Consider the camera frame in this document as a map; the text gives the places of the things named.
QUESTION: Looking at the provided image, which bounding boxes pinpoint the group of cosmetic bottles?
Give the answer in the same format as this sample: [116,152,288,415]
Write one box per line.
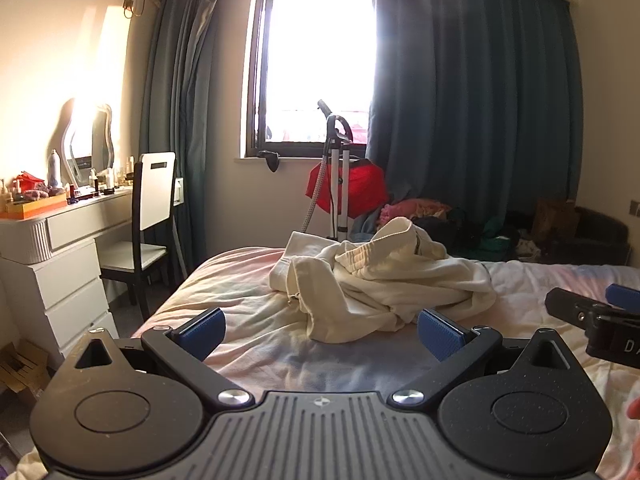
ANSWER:
[67,155,137,202]

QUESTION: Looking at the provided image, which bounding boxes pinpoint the white vanity dresser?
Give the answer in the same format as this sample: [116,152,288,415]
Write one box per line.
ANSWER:
[0,187,137,376]

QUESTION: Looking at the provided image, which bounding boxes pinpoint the cream sweatpants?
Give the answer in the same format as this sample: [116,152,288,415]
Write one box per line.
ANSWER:
[269,216,497,344]

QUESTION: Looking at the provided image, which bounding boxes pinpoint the brown paper bag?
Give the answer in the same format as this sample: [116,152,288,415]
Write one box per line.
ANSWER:
[531,199,579,244]

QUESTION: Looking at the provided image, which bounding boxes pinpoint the white and black chair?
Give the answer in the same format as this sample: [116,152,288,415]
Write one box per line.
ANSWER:
[99,152,177,319]

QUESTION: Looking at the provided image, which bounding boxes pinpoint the bed with pastel sheet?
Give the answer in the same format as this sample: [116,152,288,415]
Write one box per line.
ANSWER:
[15,246,640,480]

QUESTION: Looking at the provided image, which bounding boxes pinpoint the wavy framed mirror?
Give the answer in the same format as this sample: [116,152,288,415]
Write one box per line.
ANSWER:
[60,102,117,188]

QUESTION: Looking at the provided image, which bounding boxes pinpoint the white spray bottle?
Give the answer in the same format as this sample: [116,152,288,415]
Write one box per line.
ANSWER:
[47,149,64,189]

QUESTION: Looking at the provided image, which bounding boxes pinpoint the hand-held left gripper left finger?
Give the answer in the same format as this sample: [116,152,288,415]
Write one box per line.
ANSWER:
[55,306,254,410]

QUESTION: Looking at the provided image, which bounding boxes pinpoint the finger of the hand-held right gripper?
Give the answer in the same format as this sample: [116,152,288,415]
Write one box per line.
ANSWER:
[605,283,640,312]
[545,287,603,333]

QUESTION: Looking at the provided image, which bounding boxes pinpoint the cardboard box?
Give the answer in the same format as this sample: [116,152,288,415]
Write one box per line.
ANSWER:
[0,340,52,407]

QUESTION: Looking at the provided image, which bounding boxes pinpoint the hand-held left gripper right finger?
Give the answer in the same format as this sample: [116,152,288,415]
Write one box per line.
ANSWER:
[390,308,587,408]

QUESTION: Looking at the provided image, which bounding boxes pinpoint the black armchair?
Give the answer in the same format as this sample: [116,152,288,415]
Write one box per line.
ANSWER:
[505,205,631,267]

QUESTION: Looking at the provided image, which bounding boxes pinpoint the person's right hand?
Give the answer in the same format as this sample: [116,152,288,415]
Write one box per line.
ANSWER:
[627,399,640,468]

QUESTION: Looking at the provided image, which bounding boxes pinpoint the garment steamer stand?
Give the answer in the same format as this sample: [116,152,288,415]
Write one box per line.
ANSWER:
[299,99,354,242]

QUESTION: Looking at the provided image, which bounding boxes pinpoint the window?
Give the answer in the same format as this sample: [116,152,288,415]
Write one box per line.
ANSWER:
[245,0,377,161]

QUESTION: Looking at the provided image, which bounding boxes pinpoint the orange tray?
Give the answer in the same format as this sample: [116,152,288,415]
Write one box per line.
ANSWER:
[0,192,69,221]

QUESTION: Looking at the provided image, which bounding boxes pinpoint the pile of mixed clothes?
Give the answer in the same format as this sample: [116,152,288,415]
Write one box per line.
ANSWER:
[350,199,543,262]

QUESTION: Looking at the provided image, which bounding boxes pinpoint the red box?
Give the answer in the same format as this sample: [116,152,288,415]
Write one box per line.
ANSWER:
[13,171,47,192]

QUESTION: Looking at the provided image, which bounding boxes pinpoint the teal curtain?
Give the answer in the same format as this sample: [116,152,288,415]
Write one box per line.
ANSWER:
[139,0,262,281]
[366,0,587,223]

